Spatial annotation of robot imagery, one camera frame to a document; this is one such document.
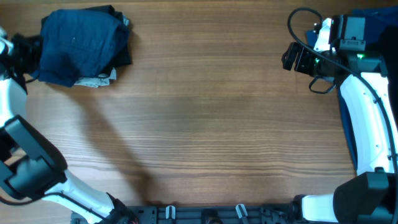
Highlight blue denim shorts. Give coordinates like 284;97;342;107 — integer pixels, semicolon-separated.
30;5;132;87

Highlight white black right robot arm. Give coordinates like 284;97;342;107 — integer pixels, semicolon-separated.
281;15;397;223

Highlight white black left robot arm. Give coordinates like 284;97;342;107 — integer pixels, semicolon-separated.
1;30;139;223

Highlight grey folded garment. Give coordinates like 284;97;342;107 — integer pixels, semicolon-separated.
60;10;131;87

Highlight blue t-shirt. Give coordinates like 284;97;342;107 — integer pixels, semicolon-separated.
306;5;398;170

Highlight black folded garment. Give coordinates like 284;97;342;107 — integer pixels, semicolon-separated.
39;5;129;77

